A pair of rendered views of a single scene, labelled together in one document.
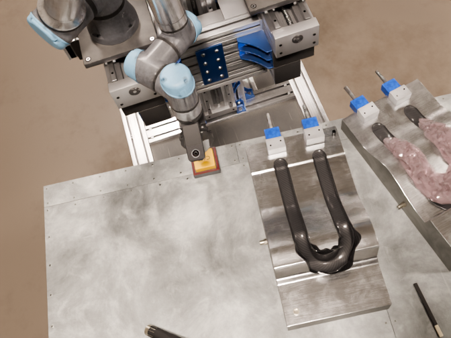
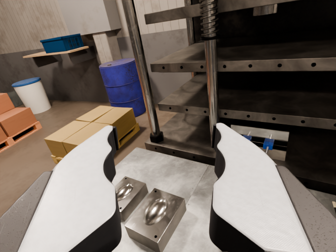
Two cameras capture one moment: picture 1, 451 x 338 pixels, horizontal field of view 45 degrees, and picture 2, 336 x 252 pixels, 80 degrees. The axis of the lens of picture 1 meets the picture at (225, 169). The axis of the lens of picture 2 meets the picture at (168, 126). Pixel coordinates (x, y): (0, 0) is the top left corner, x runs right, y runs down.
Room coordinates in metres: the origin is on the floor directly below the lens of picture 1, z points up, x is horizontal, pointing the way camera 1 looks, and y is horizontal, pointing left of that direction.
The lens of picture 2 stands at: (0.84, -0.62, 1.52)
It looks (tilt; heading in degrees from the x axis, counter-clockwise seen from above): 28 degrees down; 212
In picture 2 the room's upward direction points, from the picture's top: 10 degrees counter-clockwise
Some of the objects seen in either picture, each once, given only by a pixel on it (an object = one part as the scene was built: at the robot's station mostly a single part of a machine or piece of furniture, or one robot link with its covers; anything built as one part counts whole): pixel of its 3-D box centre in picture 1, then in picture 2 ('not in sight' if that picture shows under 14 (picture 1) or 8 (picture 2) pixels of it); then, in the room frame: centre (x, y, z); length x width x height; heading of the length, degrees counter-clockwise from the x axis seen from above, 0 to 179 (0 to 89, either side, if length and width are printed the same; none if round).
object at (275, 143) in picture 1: (272, 133); not in sight; (0.75, -0.15, 0.89); 0.13 x 0.05 x 0.05; 176
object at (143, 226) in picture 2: not in sight; (157, 217); (0.44, -0.99, 0.84); 0.20 x 0.15 x 0.07; 176
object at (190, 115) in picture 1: (184, 105); not in sight; (0.78, 0.05, 1.09); 0.08 x 0.08 x 0.05
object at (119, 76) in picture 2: not in sight; (124, 88); (-1.89, -3.12, 0.48); 0.66 x 0.64 x 0.96; 92
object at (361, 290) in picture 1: (313, 220); not in sight; (0.47, -0.18, 0.87); 0.50 x 0.26 x 0.14; 176
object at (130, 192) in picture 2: not in sight; (125, 196); (0.40, -1.19, 0.83); 0.17 x 0.13 x 0.06; 176
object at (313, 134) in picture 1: (309, 123); not in sight; (0.74, -0.26, 0.89); 0.13 x 0.05 x 0.05; 176
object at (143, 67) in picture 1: (152, 66); not in sight; (0.87, 0.10, 1.17); 0.11 x 0.11 x 0.08; 40
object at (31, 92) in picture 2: not in sight; (33, 96); (-1.61, -5.67, 0.36); 0.59 x 0.59 x 0.72
